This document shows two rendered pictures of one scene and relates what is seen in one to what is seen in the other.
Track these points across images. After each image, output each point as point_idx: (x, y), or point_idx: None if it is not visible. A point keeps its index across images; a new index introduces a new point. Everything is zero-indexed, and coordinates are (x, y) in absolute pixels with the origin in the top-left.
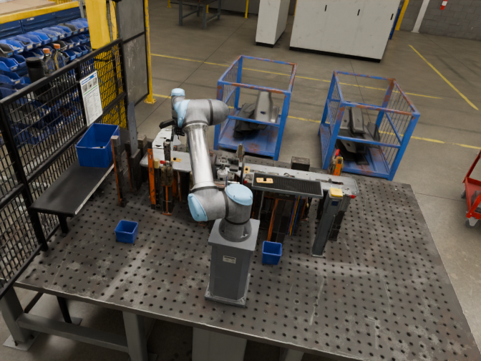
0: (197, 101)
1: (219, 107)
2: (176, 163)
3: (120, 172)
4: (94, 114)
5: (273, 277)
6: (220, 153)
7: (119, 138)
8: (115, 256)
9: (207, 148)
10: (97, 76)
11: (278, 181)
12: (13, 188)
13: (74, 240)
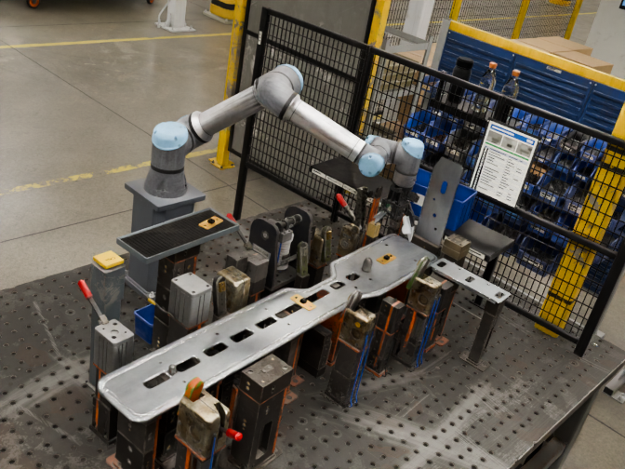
0: (283, 68)
1: (264, 77)
2: (373, 256)
3: (390, 227)
4: (495, 189)
5: (124, 317)
6: (498, 456)
7: (454, 221)
8: None
9: (232, 101)
10: (536, 149)
11: (195, 231)
12: (340, 124)
13: (334, 235)
